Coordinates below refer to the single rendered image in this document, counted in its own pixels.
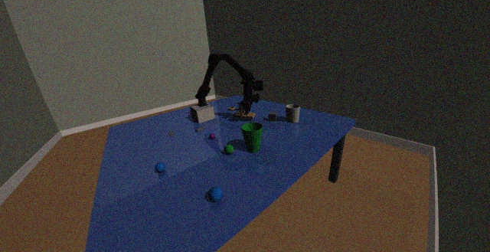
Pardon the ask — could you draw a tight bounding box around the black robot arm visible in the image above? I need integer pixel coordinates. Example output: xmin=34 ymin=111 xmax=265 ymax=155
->
xmin=195 ymin=54 xmax=263 ymax=106

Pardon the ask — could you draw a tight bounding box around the green cup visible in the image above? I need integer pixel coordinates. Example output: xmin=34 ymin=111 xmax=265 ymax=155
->
xmin=241 ymin=123 xmax=263 ymax=153

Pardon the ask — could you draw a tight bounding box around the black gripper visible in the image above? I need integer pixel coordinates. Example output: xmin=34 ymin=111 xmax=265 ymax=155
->
xmin=240 ymin=91 xmax=253 ymax=113

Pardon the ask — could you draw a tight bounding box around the blue ball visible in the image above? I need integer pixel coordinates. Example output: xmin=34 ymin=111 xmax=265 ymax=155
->
xmin=208 ymin=187 xmax=223 ymax=201
xmin=155 ymin=162 xmax=166 ymax=172

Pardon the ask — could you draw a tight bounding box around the green ball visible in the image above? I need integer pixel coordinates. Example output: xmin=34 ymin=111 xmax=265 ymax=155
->
xmin=224 ymin=145 xmax=234 ymax=155

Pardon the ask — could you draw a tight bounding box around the grey cup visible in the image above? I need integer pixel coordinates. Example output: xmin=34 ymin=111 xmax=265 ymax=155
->
xmin=286 ymin=104 xmax=300 ymax=123

